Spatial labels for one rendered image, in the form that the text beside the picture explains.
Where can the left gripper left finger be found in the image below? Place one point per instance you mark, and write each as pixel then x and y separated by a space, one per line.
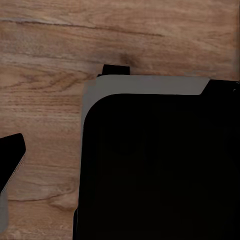
pixel 12 149

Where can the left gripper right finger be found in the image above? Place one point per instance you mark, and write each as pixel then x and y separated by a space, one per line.
pixel 232 149

